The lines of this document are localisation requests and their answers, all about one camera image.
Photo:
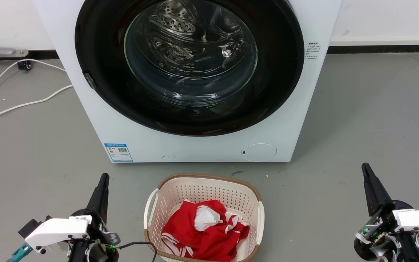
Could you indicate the white perforated laundry basket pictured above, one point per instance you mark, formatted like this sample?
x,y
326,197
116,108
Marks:
x,y
202,189

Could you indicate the round white filter cover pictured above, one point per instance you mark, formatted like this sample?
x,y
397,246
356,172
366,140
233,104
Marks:
x,y
259,152

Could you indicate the perforated steel washer drum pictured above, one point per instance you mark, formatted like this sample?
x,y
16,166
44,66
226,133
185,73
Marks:
x,y
180,25

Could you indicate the white wall ledge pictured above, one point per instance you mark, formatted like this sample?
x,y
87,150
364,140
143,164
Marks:
x,y
380,40

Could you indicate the white front-load washing machine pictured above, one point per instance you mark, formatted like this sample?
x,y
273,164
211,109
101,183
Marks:
x,y
195,149

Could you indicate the black round glass washer door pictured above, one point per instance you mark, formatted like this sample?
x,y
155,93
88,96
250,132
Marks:
x,y
96,43

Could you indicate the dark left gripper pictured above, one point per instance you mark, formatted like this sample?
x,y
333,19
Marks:
x,y
98,233

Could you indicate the white crumpled garment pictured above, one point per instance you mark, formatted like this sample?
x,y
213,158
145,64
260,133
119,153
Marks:
x,y
205,219

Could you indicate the blue energy label sticker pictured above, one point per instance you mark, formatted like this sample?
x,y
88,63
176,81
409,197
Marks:
x,y
118,153

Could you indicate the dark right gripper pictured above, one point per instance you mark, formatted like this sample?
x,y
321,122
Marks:
x,y
386,222

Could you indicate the black left wrist connector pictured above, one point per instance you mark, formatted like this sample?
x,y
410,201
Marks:
x,y
29,227

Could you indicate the small printed text label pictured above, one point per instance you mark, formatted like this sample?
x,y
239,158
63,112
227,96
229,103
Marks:
x,y
312,51

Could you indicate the red white-striped garment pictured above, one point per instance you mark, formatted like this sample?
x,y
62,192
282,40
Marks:
x,y
209,243

